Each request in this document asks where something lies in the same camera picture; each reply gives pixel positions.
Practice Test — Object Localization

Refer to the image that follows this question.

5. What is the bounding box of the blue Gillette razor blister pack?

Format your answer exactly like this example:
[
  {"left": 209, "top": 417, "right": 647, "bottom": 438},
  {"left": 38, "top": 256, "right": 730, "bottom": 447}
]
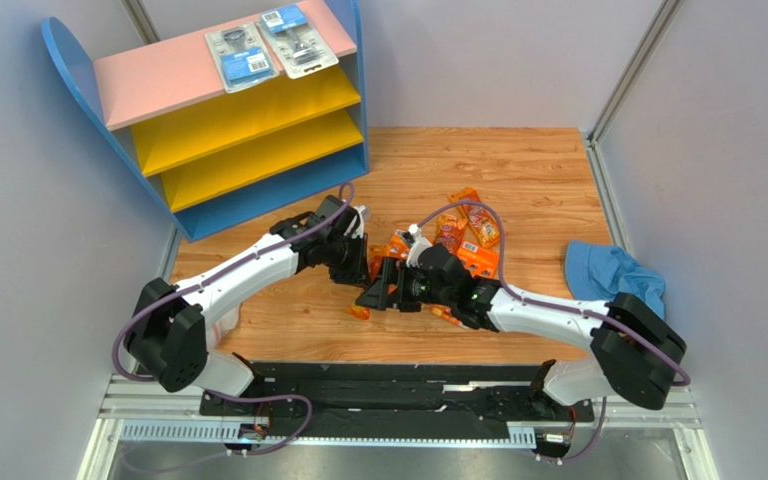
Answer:
[{"left": 257, "top": 4, "right": 339, "bottom": 80}]

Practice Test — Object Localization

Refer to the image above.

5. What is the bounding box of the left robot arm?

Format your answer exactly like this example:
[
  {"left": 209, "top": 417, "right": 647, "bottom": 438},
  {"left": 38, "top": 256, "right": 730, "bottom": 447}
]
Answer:
[{"left": 113, "top": 195, "right": 370, "bottom": 397}]

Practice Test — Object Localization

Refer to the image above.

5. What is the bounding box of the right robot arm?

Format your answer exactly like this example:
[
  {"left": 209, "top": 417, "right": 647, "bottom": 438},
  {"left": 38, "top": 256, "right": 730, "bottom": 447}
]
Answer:
[{"left": 355, "top": 246, "right": 689, "bottom": 410}]

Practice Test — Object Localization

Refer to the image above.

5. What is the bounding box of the blue shelf with coloured boards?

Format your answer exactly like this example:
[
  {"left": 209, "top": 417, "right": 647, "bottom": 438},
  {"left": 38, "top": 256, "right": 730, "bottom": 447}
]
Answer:
[{"left": 41, "top": 1, "right": 370, "bottom": 241}]

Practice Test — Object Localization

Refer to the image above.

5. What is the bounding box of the razor blister pack on shelf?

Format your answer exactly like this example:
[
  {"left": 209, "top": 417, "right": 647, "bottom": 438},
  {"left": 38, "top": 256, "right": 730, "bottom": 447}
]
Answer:
[{"left": 204, "top": 22, "right": 279, "bottom": 94}]

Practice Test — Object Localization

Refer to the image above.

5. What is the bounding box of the orange razor box right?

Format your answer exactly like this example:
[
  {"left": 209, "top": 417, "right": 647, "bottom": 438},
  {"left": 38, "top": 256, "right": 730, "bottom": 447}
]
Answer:
[{"left": 429, "top": 240, "right": 500, "bottom": 328}]

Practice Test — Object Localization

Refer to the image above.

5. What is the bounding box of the orange razor box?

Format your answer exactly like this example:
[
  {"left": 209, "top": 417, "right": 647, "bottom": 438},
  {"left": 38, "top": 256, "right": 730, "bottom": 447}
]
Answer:
[
  {"left": 429, "top": 240, "right": 500, "bottom": 328},
  {"left": 367, "top": 229, "right": 410, "bottom": 279}
]

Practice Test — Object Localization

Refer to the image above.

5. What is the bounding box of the orange razor box left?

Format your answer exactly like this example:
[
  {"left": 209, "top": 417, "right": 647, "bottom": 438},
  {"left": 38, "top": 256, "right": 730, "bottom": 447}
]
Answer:
[{"left": 367, "top": 229, "right": 410, "bottom": 279}]

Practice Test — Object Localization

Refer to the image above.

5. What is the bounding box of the white plastic bag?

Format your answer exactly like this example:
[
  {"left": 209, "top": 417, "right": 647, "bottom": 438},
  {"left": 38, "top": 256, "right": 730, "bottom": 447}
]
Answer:
[{"left": 209, "top": 304, "right": 241, "bottom": 346}]

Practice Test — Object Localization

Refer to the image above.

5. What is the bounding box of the blue bucket hat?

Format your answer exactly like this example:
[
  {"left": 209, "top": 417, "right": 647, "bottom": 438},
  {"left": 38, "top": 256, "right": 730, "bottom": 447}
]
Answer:
[{"left": 564, "top": 240, "right": 666, "bottom": 320}]

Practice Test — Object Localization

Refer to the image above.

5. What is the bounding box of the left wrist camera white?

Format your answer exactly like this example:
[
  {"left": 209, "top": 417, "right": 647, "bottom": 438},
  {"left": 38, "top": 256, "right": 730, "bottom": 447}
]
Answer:
[{"left": 350, "top": 205, "right": 371, "bottom": 238}]

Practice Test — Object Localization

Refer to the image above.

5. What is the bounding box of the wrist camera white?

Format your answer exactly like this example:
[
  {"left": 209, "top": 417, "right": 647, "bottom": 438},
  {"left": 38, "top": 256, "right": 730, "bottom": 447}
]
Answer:
[
  {"left": 350, "top": 205, "right": 371, "bottom": 238},
  {"left": 404, "top": 224, "right": 433, "bottom": 268}
]

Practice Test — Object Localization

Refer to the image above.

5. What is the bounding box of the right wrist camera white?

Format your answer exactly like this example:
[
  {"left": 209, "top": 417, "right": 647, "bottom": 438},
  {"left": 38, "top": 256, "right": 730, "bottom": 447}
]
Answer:
[{"left": 404, "top": 224, "right": 433, "bottom": 268}]

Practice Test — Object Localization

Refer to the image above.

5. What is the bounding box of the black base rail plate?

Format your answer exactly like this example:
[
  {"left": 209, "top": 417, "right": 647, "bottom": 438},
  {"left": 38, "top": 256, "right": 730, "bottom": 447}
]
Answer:
[{"left": 199, "top": 362, "right": 595, "bottom": 440}]

